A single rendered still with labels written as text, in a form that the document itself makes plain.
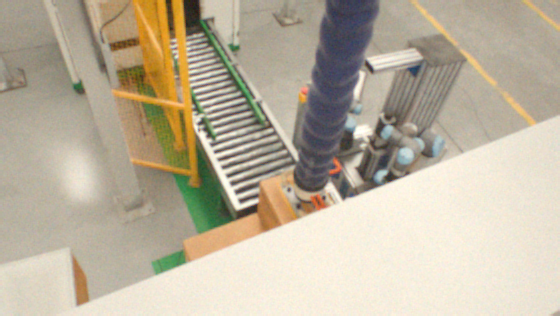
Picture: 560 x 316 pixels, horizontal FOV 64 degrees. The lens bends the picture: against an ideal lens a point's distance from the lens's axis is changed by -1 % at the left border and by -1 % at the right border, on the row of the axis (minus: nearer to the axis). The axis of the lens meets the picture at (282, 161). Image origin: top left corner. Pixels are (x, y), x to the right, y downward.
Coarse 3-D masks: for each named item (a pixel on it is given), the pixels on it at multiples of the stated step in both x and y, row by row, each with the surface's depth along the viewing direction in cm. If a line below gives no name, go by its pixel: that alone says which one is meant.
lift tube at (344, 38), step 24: (336, 0) 176; (360, 0) 172; (336, 24) 183; (360, 24) 181; (336, 48) 192; (360, 48) 192; (312, 72) 214; (336, 72) 202; (312, 96) 221; (336, 96) 212; (312, 120) 231; (336, 120) 225; (312, 144) 241; (336, 144) 244
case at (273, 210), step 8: (280, 176) 322; (288, 176) 322; (264, 184) 316; (272, 184) 317; (264, 192) 315; (272, 192) 313; (280, 192) 313; (264, 200) 321; (272, 200) 309; (280, 200) 309; (264, 208) 327; (272, 208) 308; (280, 208) 305; (288, 208) 306; (312, 208) 308; (264, 216) 333; (272, 216) 314; (280, 216) 301; (288, 216) 302; (264, 224) 340; (272, 224) 320; (280, 224) 301
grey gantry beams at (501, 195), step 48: (528, 144) 29; (384, 192) 26; (432, 192) 26; (480, 192) 27; (528, 192) 27; (288, 240) 24; (336, 240) 24; (384, 240) 24; (432, 240) 24; (480, 240) 25; (528, 240) 25; (144, 288) 21; (192, 288) 21; (240, 288) 22; (288, 288) 22; (336, 288) 22; (384, 288) 22; (432, 288) 23; (480, 288) 23; (528, 288) 23
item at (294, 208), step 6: (288, 180) 304; (282, 186) 300; (288, 186) 300; (282, 192) 298; (288, 192) 297; (288, 198) 295; (288, 204) 292; (294, 204) 292; (300, 204) 292; (294, 210) 289; (306, 210) 291; (294, 216) 287
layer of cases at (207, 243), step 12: (252, 216) 346; (216, 228) 337; (228, 228) 337; (240, 228) 338; (252, 228) 339; (264, 228) 341; (192, 240) 329; (204, 240) 330; (216, 240) 330; (228, 240) 331; (240, 240) 332; (192, 252) 323; (204, 252) 324
